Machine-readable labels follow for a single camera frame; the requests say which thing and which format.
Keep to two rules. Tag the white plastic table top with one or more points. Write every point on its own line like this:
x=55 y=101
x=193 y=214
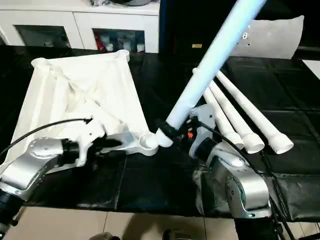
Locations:
x=75 y=100

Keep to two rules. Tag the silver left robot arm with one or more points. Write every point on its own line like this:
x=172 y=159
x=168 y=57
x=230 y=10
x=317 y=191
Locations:
x=30 y=165

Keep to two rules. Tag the small white jar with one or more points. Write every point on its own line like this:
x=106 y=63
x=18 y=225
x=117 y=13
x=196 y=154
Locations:
x=109 y=47
x=141 y=47

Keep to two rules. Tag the dark grey robot foot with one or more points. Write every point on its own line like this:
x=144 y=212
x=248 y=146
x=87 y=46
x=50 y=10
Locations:
x=177 y=235
x=105 y=236

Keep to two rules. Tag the small red bottle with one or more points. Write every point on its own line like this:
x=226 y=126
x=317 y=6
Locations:
x=100 y=45

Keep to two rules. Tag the black box with yellow label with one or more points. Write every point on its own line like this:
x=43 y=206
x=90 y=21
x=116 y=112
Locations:
x=190 y=25

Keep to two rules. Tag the white cabinet with glass doors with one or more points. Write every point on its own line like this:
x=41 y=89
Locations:
x=60 y=20

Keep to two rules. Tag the white plastic bag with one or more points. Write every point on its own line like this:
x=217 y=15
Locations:
x=280 y=37

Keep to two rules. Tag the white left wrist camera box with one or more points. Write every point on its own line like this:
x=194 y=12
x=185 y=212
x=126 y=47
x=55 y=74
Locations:
x=90 y=137

